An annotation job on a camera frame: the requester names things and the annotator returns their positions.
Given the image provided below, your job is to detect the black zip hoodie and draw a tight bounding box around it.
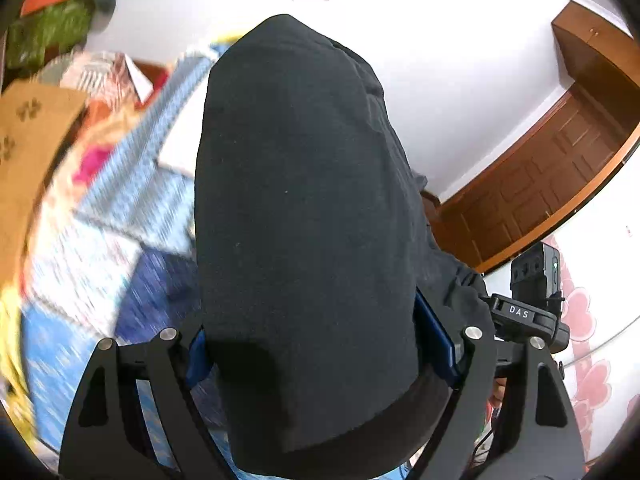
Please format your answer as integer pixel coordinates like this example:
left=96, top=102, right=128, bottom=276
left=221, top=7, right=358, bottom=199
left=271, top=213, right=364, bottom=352
left=195, top=15, right=486, bottom=479

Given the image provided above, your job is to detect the yellow blanket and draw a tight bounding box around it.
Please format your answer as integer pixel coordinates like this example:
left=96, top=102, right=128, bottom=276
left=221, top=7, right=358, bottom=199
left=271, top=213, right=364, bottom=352
left=1, top=283, right=36, bottom=451

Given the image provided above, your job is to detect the wooden door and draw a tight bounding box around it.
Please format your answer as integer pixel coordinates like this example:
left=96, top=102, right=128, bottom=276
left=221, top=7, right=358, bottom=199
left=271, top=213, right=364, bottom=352
left=428, top=84, right=639, bottom=272

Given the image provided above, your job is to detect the blue patchwork bed quilt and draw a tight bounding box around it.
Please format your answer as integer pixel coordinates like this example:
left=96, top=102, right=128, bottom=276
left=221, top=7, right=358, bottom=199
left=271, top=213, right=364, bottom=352
left=21, top=49, right=220, bottom=465

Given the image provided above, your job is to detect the wooden overhead cabinet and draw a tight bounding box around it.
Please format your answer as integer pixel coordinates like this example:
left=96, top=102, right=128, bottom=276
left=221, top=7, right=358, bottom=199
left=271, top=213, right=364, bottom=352
left=551, top=0, right=640, bottom=131

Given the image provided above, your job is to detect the wooden laptop tray table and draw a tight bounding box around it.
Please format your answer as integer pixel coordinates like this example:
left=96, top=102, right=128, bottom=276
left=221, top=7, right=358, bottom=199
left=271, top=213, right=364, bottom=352
left=1, top=80, right=87, bottom=284

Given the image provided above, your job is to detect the striped folded cloth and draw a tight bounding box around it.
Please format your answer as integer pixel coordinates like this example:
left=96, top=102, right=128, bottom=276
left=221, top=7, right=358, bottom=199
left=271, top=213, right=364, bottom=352
left=58, top=51, right=154, bottom=110

